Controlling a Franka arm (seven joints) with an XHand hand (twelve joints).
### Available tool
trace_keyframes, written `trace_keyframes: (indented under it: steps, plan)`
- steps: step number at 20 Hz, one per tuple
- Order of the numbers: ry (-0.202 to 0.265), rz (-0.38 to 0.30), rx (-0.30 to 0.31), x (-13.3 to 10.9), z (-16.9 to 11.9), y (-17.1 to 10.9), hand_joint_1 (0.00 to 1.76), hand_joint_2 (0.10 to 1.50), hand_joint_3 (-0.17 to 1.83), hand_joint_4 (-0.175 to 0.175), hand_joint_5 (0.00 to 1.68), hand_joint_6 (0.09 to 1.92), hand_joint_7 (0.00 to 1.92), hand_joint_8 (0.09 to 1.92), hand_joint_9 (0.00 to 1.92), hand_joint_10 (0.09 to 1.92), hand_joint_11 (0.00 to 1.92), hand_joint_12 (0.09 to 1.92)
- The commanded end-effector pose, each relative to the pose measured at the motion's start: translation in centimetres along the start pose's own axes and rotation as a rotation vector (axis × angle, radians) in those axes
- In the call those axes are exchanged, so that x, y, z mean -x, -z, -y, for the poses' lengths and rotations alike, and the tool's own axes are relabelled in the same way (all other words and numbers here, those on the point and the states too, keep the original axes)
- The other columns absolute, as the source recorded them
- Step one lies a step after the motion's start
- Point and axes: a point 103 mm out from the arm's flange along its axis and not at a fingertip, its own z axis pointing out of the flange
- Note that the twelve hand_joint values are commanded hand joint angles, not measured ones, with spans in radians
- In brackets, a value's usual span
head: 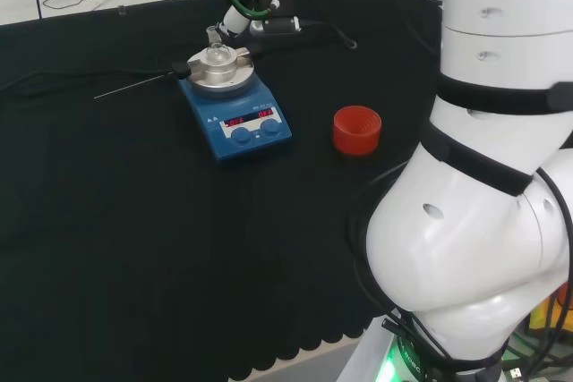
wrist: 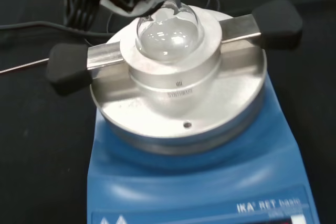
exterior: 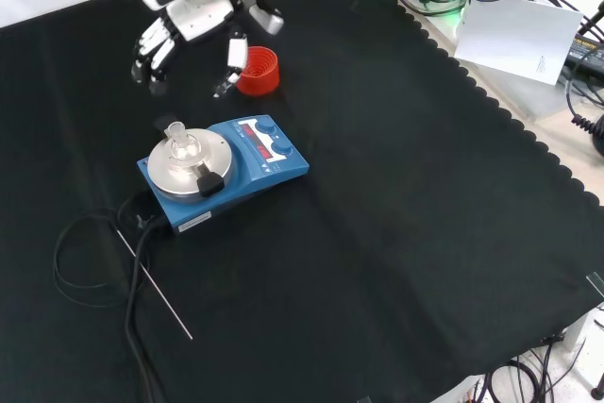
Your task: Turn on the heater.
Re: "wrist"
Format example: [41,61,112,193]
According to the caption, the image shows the clear round-bottom glass flask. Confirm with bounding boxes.
[135,0,204,63]

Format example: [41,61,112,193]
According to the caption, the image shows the thick black power cable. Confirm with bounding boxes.
[0,20,119,39]

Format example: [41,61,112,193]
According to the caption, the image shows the aluminium heating block black handles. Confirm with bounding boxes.
[46,0,303,120]

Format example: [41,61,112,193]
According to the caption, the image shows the thin metal probe rod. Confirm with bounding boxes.
[0,58,51,74]

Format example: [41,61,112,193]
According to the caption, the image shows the black bench cloth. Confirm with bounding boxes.
[0,0,336,224]

